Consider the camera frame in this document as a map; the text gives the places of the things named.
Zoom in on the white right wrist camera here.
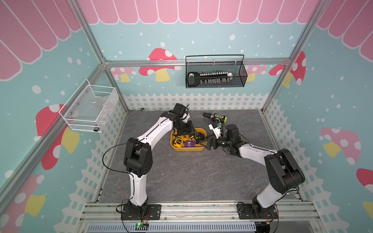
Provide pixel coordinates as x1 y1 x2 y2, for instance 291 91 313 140
208 122 223 139

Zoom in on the yellow black tape measure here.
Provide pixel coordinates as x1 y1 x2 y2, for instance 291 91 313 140
172 137 184 148

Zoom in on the yellow plastic storage box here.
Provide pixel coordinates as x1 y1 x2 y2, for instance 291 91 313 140
170 130 205 152

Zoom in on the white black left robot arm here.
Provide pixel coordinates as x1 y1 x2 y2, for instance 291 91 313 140
123 103 196 217

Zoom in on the black wire mesh basket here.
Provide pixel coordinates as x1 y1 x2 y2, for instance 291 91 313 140
185 54 248 88

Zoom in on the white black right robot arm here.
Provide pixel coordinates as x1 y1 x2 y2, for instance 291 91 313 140
200 123 306 219

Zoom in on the green black cordless drill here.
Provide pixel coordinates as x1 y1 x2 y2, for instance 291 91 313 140
203 113 227 128

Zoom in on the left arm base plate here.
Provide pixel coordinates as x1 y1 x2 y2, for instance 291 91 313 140
119 202 162 220

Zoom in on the white wire mesh basket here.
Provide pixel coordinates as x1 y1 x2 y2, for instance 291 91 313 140
59 80 119 133

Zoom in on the purple tape measure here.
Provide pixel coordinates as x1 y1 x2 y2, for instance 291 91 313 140
184 140 195 148

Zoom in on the small green controller board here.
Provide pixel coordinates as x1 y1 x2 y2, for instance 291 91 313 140
135 222 149 231

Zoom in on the black socket bit set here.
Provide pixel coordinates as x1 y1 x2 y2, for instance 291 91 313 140
186 71 233 87

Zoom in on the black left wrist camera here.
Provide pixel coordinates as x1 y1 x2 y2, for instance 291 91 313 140
173 103 188 119

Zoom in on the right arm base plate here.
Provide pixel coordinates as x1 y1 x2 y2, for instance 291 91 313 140
236 202 278 221

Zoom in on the black 5m tape measure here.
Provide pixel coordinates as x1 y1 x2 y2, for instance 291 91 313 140
194 132 206 143

